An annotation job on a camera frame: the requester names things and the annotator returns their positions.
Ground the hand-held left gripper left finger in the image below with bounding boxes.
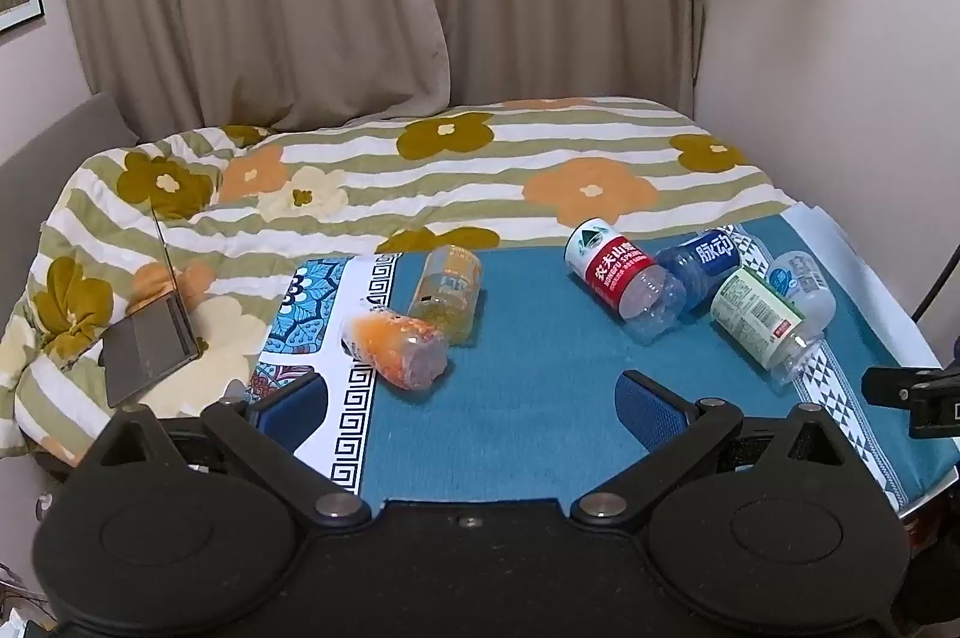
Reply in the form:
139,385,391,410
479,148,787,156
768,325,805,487
90,372,374,527

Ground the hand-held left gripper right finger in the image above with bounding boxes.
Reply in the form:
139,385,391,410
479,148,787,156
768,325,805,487
573,369,860,527

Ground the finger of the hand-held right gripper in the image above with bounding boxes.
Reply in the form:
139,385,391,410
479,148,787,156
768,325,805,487
861,366,947,412

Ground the orange plastic bottle cup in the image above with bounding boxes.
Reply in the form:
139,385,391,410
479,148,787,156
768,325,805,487
340,307,451,392

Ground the pale blue label bottle cup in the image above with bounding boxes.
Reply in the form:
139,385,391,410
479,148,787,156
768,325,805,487
766,249,838,329

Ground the red label plastic bottle cup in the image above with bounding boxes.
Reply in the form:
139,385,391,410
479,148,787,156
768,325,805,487
565,219,688,340

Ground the green label plastic bottle cup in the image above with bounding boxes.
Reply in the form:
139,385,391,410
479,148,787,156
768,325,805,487
709,267,825,389

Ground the blue label plastic bottle cup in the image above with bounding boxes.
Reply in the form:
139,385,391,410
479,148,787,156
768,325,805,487
655,227,744,317

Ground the yellow plastic bottle cup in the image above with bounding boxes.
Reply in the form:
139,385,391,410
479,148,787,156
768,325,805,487
408,245,483,346

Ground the blue patterned table mat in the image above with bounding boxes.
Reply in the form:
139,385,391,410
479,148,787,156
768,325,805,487
246,210,947,513

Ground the grey laptop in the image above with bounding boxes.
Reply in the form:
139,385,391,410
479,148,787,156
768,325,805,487
100,199,202,410

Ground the floral striped blanket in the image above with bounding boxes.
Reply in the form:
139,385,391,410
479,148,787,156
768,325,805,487
0,96,797,467

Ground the grey sofa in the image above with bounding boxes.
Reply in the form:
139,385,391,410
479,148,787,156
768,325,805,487
0,91,140,317

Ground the black cable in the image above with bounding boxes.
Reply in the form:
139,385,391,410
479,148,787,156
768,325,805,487
909,248,960,323

